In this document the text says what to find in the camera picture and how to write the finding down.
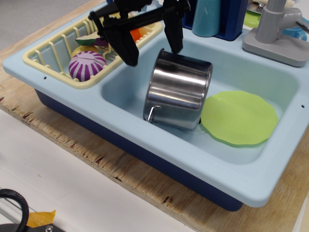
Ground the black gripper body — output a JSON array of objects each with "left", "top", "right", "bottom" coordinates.
[{"left": 88, "top": 0, "right": 190, "bottom": 34}]

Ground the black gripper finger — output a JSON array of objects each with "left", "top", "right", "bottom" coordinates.
[
  {"left": 163, "top": 7, "right": 183, "bottom": 54},
  {"left": 94, "top": 18, "right": 139, "bottom": 66}
]

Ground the stainless steel pot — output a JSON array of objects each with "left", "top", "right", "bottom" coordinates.
[{"left": 143, "top": 49, "right": 213, "bottom": 131}]

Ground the light blue toy sink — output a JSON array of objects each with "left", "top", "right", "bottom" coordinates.
[{"left": 2, "top": 14, "right": 309, "bottom": 211}]

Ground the orange toy carrot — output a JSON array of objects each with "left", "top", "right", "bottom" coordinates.
[{"left": 130, "top": 29, "right": 143, "bottom": 43}]

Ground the toy eggplant slice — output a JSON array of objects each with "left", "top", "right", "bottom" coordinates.
[{"left": 75, "top": 32, "right": 109, "bottom": 47}]

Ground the teal plastic cup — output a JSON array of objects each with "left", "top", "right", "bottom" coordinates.
[{"left": 192, "top": 0, "right": 221, "bottom": 37}]

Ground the yellow toy vegetable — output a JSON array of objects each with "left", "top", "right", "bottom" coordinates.
[{"left": 70, "top": 46, "right": 98, "bottom": 58}]

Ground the purple striped toy onion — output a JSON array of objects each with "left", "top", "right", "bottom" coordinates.
[{"left": 69, "top": 51, "right": 107, "bottom": 82}]

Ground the dark blue holder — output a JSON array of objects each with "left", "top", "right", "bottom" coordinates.
[{"left": 182, "top": 0, "right": 248, "bottom": 41}]

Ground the cream dish rack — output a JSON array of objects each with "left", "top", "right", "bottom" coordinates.
[{"left": 22, "top": 7, "right": 164, "bottom": 90}]

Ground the green bowl background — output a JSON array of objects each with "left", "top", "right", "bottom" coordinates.
[{"left": 243, "top": 10, "right": 261, "bottom": 28}]

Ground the grey toy faucet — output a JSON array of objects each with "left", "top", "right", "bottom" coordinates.
[{"left": 242, "top": 0, "right": 309, "bottom": 67}]

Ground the green plastic plate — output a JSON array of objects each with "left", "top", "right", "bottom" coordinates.
[{"left": 201, "top": 90, "right": 279, "bottom": 145}]

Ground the yellow tape piece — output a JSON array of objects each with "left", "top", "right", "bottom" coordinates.
[{"left": 27, "top": 210, "right": 56, "bottom": 228}]

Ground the wooden board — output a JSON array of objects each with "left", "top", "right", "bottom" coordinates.
[{"left": 0, "top": 0, "right": 309, "bottom": 232}]

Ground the black cable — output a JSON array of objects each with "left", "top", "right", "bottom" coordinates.
[{"left": 0, "top": 189, "right": 29, "bottom": 232}]

